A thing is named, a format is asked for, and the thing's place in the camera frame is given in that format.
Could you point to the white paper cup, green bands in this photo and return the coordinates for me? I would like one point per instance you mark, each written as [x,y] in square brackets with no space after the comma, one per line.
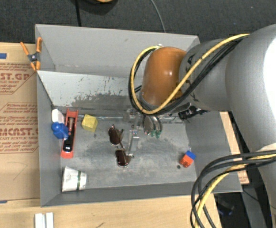
[72,179]

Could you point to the orange and black tool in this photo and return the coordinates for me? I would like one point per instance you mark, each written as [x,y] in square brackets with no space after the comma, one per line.
[69,139]

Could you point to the orange and blue block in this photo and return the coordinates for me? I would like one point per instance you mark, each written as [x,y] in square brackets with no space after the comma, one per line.
[186,159]

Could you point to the yellow block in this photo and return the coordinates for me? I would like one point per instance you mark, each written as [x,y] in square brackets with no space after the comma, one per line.
[89,122]

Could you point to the brown sunglasses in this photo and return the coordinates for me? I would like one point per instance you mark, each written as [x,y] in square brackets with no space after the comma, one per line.
[115,136]

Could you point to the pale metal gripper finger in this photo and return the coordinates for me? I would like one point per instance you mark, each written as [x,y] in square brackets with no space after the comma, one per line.
[133,144]
[135,122]

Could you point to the grey metal bin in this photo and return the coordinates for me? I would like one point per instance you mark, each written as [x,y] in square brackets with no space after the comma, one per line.
[100,46]

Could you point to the black cylinder on white bracket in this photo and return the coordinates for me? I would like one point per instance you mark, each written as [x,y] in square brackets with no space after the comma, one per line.
[188,114]

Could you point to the white and blue spray bottle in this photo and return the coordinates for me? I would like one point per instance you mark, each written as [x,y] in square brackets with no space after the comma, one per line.
[59,129]

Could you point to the brown cardboard board, red print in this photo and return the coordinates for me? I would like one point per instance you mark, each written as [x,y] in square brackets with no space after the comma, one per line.
[14,172]

